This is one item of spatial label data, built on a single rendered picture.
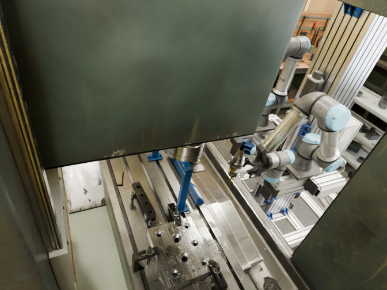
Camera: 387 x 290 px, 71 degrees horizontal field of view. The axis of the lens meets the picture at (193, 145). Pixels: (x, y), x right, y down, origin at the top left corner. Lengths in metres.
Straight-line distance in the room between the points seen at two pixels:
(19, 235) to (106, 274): 1.15
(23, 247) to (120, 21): 0.45
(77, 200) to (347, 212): 1.52
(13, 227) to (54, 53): 0.31
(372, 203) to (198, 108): 0.81
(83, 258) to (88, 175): 0.54
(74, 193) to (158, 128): 1.28
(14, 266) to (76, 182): 1.37
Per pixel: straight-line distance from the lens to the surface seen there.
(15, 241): 0.57
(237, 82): 0.76
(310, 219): 2.83
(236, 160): 1.18
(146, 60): 0.62
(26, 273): 0.66
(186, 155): 0.91
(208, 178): 2.02
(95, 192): 1.93
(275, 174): 1.44
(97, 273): 1.68
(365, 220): 1.31
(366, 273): 1.42
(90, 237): 1.79
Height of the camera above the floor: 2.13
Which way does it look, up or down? 39 degrees down
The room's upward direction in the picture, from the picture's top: 12 degrees clockwise
